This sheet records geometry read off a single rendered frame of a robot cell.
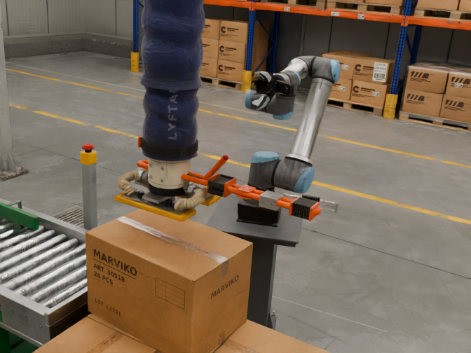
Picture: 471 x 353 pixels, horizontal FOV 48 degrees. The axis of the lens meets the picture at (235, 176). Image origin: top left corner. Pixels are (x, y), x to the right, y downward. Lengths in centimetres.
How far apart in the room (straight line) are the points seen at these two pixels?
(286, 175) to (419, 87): 634
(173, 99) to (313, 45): 902
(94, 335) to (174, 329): 39
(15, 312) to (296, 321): 170
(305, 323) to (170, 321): 146
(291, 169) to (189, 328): 106
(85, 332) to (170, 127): 97
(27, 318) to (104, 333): 37
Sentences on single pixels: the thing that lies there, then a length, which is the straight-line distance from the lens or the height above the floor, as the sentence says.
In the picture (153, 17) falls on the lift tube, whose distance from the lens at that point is 199.
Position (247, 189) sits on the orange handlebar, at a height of 126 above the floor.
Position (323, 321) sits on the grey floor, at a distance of 354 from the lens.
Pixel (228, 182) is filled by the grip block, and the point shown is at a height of 127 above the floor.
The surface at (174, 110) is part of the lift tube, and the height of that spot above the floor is 152.
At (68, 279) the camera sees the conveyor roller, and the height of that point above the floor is 54.
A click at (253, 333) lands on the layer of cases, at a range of 244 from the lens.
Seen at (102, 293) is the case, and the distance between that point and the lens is 244.
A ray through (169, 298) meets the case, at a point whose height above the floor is 82.
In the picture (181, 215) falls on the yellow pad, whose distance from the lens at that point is 207.
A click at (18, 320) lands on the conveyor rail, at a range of 267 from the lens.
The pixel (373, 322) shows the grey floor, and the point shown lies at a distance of 363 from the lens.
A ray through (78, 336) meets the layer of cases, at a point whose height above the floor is 54.
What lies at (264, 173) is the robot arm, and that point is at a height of 104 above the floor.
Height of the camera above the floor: 200
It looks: 20 degrees down
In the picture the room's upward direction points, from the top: 4 degrees clockwise
